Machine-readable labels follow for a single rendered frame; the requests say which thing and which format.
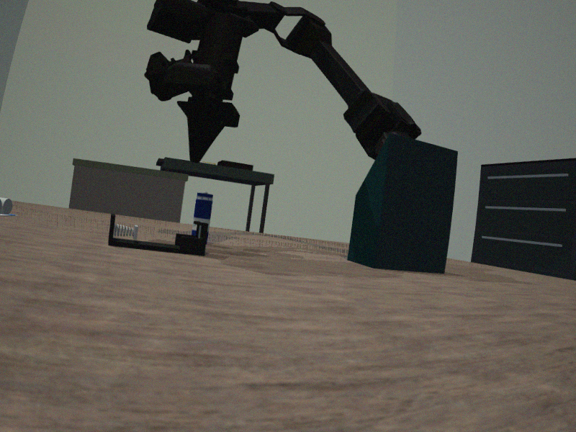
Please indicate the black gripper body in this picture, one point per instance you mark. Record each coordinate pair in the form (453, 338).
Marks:
(209, 78)

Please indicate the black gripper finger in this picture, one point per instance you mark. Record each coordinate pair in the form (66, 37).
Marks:
(202, 120)
(225, 119)

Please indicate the blue and white battery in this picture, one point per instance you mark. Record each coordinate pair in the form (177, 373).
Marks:
(202, 210)

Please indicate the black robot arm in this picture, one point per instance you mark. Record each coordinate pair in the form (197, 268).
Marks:
(370, 116)

